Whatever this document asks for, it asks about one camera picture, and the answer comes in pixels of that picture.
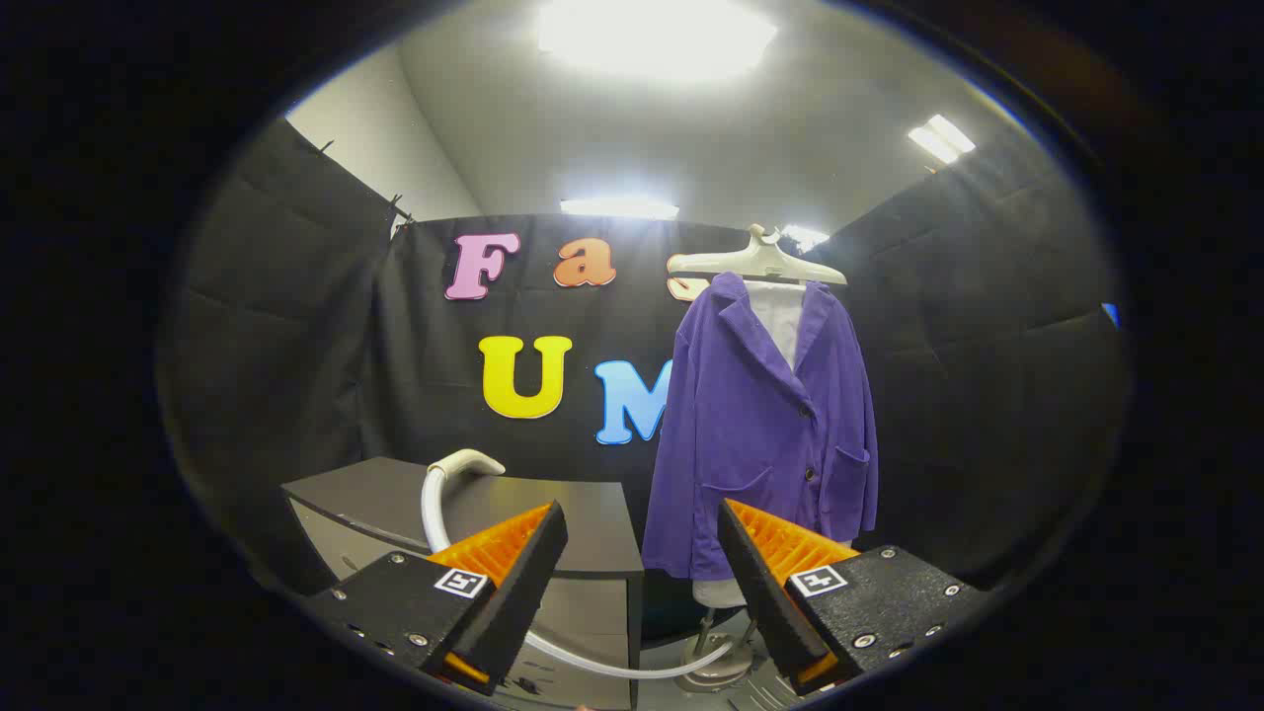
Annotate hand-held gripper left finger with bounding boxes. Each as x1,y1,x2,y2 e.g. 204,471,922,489
301,501,570,695

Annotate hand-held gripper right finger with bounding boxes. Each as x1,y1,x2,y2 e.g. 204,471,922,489
717,499,988,697

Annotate white steamer hose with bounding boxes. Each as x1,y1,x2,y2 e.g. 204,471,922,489
421,474,737,682

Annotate white garment steamer head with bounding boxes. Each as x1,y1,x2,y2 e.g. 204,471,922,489
428,449,507,485

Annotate purple corduroy jacket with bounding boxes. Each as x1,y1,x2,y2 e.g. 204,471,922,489
642,272,880,584

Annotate metal mannequin stand base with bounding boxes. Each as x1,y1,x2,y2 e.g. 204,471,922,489
676,607,761,692

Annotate grey cabinet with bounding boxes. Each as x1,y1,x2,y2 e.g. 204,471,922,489
281,456,645,711

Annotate white plastic hanger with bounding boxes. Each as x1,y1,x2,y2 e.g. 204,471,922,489
668,223,848,287

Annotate long ceiling strip light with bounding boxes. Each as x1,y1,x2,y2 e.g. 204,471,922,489
560,197,680,220

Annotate double ceiling light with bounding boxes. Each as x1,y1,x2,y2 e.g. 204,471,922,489
908,114,977,164

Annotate large ceiling light panel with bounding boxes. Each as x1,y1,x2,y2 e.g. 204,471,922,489
538,0,779,80

